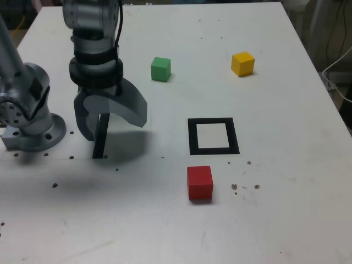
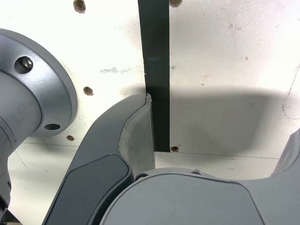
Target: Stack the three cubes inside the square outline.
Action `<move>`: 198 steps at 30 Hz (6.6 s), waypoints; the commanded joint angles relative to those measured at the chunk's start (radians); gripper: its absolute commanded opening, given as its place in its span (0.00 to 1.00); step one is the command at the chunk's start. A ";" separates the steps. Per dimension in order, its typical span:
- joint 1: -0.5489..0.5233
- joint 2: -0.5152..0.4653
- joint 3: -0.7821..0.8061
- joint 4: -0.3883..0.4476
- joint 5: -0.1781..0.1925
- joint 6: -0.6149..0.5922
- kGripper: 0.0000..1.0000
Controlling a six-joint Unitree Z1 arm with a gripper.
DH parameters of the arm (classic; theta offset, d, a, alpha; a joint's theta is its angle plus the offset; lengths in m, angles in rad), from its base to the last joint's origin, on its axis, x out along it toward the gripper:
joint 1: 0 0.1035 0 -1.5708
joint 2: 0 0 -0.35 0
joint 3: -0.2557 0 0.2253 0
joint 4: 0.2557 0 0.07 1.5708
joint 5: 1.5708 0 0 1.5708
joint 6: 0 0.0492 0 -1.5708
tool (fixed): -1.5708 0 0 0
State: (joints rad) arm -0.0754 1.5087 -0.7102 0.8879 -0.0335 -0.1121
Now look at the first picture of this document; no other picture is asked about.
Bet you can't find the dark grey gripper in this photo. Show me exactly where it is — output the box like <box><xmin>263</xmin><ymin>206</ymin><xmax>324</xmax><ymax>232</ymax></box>
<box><xmin>73</xmin><ymin>78</ymin><xmax>148</xmax><ymax>141</ymax></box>

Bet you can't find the green cube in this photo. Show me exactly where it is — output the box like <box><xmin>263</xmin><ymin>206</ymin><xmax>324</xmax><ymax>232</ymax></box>
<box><xmin>150</xmin><ymin>57</ymin><xmax>172</xmax><ymax>83</ymax></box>

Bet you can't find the red cube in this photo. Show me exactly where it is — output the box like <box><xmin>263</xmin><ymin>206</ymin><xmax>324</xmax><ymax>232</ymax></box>
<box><xmin>186</xmin><ymin>166</ymin><xmax>215</xmax><ymax>201</ymax></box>

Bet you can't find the yellow cube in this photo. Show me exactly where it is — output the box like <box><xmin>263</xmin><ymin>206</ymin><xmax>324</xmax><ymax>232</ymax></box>
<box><xmin>230</xmin><ymin>51</ymin><xmax>255</xmax><ymax>78</ymax></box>

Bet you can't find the black tape square outline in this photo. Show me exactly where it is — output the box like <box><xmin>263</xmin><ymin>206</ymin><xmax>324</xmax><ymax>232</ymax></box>
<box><xmin>187</xmin><ymin>117</ymin><xmax>240</xmax><ymax>156</ymax></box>

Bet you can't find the black tape strip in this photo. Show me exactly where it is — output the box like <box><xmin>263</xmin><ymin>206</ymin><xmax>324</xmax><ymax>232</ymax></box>
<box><xmin>92</xmin><ymin>113</ymin><xmax>111</xmax><ymax>160</ymax></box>

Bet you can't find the white background cable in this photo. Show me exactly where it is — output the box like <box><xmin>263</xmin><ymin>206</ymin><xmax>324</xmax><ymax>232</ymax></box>
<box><xmin>321</xmin><ymin>46</ymin><xmax>352</xmax><ymax>104</ymax></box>

